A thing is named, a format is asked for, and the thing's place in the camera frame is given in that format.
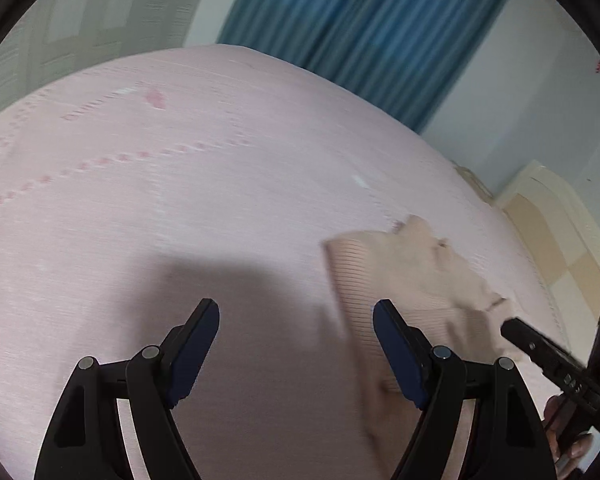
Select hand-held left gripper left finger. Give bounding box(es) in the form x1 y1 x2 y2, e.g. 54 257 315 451
34 298 221 480

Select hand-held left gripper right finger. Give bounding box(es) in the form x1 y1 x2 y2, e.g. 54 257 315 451
372 299 558 480

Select cream wooden headboard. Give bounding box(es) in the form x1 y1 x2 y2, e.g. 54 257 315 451
495 160 600 361

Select person's right hand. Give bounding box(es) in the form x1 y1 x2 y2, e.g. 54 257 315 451
542 394 597 476

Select white wardrobe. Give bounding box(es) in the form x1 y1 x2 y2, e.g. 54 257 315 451
0 0 214 126

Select pink patterned bed sheet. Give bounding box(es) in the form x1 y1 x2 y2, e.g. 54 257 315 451
0 44 572 480

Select beige knitted sweater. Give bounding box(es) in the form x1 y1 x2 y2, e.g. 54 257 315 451
322 214 527 480

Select blue curtain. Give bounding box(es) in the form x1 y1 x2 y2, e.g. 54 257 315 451
217 0 522 134

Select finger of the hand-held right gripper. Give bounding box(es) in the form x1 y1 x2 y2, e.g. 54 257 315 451
500 317 592 397

